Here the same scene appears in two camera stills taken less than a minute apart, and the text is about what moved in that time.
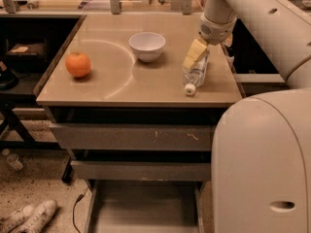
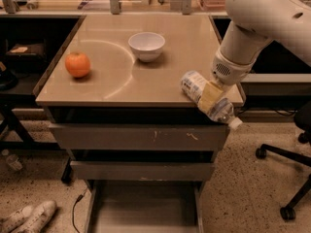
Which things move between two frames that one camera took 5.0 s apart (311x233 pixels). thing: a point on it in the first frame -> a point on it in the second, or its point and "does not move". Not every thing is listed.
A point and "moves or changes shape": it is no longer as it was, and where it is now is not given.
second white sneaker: (11, 221) does not move
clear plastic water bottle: (194, 76) moves or changes shape
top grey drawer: (178, 137) does not move
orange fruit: (78, 64) does not move
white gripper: (215, 33) -> (227, 71)
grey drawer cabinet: (118, 110) does not move
